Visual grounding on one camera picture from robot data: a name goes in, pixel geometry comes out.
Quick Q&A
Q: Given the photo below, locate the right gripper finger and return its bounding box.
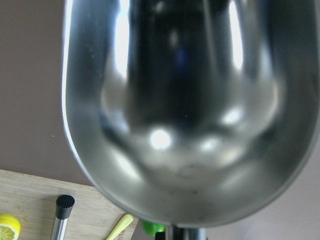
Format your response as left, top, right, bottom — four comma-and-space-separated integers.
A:
154, 231, 166, 240

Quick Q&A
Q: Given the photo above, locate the steel muddler black tip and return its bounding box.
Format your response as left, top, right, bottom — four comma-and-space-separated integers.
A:
50, 194, 75, 240

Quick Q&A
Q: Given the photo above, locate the half lemon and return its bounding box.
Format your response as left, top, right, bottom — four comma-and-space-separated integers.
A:
0, 213, 21, 240

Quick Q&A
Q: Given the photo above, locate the yellow plastic knife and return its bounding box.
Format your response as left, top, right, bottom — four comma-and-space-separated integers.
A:
105, 213, 134, 240

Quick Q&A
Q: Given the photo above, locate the metal ice scoop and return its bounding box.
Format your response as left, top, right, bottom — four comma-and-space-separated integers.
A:
61, 0, 320, 240

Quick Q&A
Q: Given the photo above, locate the bamboo cutting board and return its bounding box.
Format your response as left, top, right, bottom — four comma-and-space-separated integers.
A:
0, 170, 125, 240

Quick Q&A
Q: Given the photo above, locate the green lime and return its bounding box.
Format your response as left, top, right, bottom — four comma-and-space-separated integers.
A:
141, 220, 166, 237

